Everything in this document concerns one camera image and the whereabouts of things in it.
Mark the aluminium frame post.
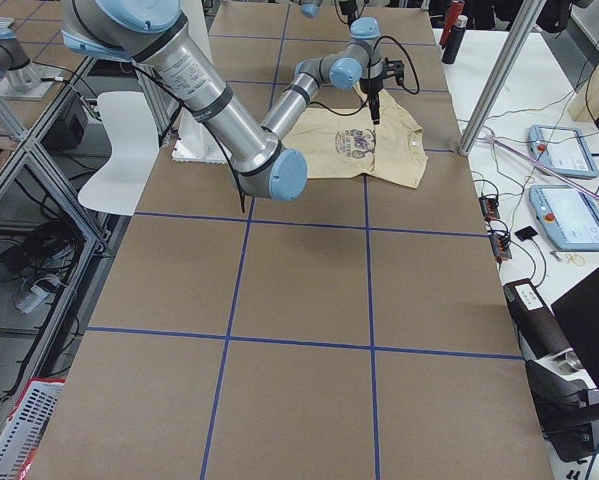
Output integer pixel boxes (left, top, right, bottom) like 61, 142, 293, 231
458, 0, 546, 156

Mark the black desktop device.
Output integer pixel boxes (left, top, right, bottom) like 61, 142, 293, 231
503, 279, 599, 462

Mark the white camera mast pedestal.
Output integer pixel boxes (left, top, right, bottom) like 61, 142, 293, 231
173, 0, 227, 164

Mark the black monitor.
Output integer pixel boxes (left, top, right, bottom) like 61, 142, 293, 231
552, 267, 599, 388

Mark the reacher grabber stick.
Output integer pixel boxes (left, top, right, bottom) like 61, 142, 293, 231
485, 136, 599, 203

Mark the black water bottle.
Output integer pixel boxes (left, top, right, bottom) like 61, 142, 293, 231
441, 15, 468, 64

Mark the yellow long sleeve shirt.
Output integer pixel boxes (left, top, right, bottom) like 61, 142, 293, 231
284, 91, 427, 188

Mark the white plastic chair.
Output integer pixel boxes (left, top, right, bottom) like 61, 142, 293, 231
78, 91, 160, 216

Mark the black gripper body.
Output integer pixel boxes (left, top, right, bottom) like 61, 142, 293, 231
361, 58, 404, 103
336, 0, 359, 23

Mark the blue teach pendant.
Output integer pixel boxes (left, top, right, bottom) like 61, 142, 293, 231
528, 124, 599, 179
529, 185, 599, 252

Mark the red water bottle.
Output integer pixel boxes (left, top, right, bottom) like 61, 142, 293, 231
439, 0, 465, 48

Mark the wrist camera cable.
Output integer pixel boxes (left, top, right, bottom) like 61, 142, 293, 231
378, 34, 421, 96

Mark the white perforated basket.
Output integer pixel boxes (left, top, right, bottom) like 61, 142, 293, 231
0, 378, 65, 479

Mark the upper blue teach pendant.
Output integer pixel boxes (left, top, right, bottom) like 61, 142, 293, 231
528, 124, 599, 179

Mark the lower blue teach pendant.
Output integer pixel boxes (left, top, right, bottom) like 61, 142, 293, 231
529, 185, 599, 252

